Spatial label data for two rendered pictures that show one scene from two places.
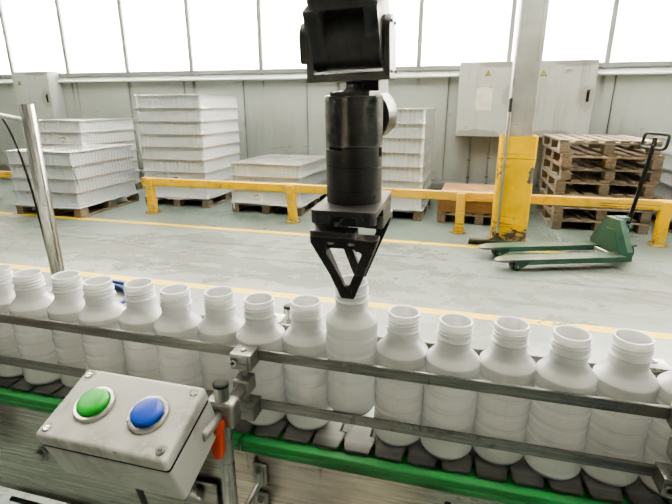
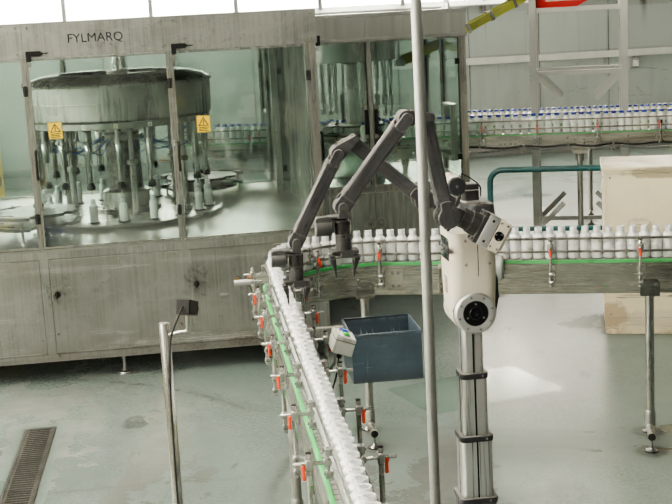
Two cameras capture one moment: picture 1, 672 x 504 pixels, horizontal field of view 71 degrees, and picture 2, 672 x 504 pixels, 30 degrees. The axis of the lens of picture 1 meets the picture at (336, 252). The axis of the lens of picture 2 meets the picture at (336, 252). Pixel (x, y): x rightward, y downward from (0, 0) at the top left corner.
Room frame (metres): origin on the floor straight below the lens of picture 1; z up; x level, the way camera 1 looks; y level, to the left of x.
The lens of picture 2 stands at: (2.11, 4.54, 2.32)
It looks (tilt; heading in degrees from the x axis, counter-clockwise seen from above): 11 degrees down; 248
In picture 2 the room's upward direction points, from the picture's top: 3 degrees counter-clockwise
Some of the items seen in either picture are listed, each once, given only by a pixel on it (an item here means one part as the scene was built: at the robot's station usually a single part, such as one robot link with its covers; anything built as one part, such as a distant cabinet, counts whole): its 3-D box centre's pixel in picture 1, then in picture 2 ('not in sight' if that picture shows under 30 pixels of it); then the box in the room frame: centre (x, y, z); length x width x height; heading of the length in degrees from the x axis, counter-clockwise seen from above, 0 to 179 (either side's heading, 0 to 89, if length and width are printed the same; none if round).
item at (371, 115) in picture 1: (355, 120); (294, 259); (0.49, -0.02, 1.37); 0.07 x 0.06 x 0.07; 164
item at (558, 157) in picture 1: (591, 179); not in sight; (5.75, -3.15, 0.51); 1.26 x 1.08 x 1.02; 165
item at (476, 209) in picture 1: (480, 203); not in sight; (6.05, -1.90, 0.16); 1.23 x 1.02 x 0.31; 163
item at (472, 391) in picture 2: not in sight; (473, 419); (-0.07, 0.38, 0.74); 0.11 x 0.11 x 0.40; 75
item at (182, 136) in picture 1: (193, 148); not in sight; (7.14, 2.14, 0.76); 1.25 x 1.03 x 1.52; 167
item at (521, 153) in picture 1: (512, 190); not in sight; (4.78, -1.82, 0.55); 0.40 x 0.34 x 1.10; 75
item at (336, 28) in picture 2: not in sight; (359, 146); (-2.16, -5.60, 1.15); 1.63 x 1.62 x 2.30; 75
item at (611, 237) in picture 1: (570, 199); not in sight; (4.13, -2.10, 0.58); 1.45 x 0.54 x 1.16; 95
